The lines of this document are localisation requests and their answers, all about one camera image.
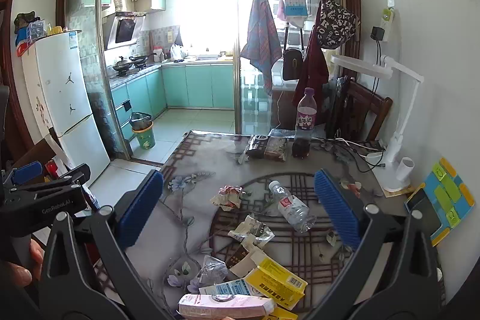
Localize pink white carton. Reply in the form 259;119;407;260
178;294;277;319

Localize clear water bottle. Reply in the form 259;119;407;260
268;181;316;233

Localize yellow medicine box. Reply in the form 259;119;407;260
227;248;308;310

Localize white patterned wrapper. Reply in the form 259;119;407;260
228;215;275;250

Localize blue white milk carton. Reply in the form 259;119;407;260
199;279;263;296

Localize torn brown cardboard box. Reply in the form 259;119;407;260
225;244;249;269

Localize red wrapper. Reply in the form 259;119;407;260
210;185;244;212

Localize yellow orange juice carton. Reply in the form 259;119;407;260
262;306;298;320

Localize green kitchen trash bin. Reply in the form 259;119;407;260
128;112;155;149

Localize teal kitchen cabinets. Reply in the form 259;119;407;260
110;62;234;140

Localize person's left hand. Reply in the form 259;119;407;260
8;239;45;288

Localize blue yellow tablet case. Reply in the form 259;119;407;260
404;157;476;247

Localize white desk lamp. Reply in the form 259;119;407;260
329;53;426;193

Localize white refrigerator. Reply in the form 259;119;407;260
21;31;110;185

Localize white cup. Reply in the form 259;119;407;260
395;157;415;182

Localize white power strip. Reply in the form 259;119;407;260
365;151;384;166

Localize black wok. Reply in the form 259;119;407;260
112;56;133;76

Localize range hood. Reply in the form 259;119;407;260
102;11;146;50

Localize dark wooden chair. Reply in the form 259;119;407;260
325;76;393;141

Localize snack bag on table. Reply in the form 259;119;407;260
246;135;287;162

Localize purple drink bottle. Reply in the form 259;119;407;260
292;88;317;158

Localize dark red hanging garment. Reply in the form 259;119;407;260
292;0;329;125

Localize black small handbag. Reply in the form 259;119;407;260
282;22;304;81

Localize black lettered hanging bag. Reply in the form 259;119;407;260
316;0;360;49

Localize plaid hanging towel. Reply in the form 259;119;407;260
240;0;282;96

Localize blue white hanging pouch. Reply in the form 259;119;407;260
277;0;308;28

